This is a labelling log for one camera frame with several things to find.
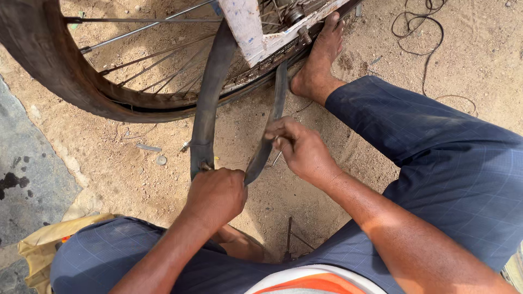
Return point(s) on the person's left hand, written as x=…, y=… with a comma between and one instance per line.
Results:
x=214, y=198

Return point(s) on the person's right hand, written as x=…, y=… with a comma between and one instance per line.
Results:
x=306, y=153

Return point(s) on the person's left fingers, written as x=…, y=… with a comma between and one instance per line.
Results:
x=229, y=173

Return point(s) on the black rubber tube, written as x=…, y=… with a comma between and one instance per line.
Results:
x=208, y=102

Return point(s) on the thin metal rod tool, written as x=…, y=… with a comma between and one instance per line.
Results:
x=277, y=158

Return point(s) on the small metal valve piece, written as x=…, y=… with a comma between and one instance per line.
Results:
x=185, y=145

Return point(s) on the round metal washer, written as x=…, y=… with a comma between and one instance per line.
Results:
x=161, y=160

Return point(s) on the person's left foot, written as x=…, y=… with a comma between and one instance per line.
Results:
x=241, y=247

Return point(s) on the person's foot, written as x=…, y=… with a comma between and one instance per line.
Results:
x=241, y=247
x=318, y=65

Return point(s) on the flat grey metal strip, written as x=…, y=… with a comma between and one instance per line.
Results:
x=148, y=147

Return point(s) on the dark metal stand rods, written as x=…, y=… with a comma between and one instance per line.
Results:
x=289, y=241

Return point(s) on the white and orange shirt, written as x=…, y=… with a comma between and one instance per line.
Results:
x=314, y=281

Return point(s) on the person's right foot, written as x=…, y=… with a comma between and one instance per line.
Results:
x=318, y=65

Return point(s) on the person's left leg blue trousers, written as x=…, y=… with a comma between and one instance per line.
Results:
x=102, y=257

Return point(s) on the yellow cloth bag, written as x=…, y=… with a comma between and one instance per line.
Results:
x=43, y=245

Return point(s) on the bicycle wheel with worn tyre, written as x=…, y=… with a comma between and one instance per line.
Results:
x=53, y=61

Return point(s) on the white painted bicycle frame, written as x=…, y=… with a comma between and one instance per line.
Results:
x=249, y=28

